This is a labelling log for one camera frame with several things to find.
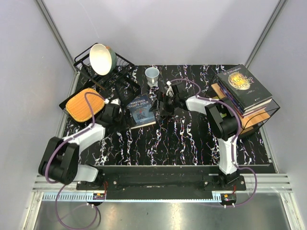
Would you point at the white green bowl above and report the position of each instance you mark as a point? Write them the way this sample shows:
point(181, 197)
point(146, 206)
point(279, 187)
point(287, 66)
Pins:
point(102, 59)

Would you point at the dark blue galaxy book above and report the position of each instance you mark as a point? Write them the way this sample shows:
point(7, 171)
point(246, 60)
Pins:
point(233, 99)

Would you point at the woven orange mat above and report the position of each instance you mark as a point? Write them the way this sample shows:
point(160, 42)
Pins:
point(78, 108)

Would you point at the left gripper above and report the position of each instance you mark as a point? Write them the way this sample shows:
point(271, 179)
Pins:
point(123, 126)

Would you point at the wooden wire shelf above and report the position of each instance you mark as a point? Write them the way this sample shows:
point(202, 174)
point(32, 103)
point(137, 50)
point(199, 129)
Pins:
point(252, 123)

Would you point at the black wire dish rack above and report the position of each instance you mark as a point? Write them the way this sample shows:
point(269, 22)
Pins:
point(116, 84)

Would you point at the grey mug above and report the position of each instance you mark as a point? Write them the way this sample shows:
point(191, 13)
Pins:
point(152, 75)

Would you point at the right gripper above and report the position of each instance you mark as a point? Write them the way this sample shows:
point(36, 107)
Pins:
point(162, 97)

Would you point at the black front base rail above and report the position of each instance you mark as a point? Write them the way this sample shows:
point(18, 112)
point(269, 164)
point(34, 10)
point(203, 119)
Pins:
point(159, 183)

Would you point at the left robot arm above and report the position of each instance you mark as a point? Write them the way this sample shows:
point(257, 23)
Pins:
point(60, 162)

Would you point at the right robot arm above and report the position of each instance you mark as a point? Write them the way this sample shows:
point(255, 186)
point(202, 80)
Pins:
point(223, 122)

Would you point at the blue 1984 book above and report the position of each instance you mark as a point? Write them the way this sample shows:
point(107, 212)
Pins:
point(140, 114)

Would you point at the black moon and sixpence book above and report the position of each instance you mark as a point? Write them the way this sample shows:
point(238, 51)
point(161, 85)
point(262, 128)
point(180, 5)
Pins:
point(244, 85)

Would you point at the dark tale of cities book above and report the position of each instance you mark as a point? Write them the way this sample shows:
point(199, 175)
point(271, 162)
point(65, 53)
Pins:
point(253, 108)

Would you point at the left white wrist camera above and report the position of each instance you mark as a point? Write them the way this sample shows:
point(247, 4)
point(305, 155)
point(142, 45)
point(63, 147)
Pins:
point(114, 101)

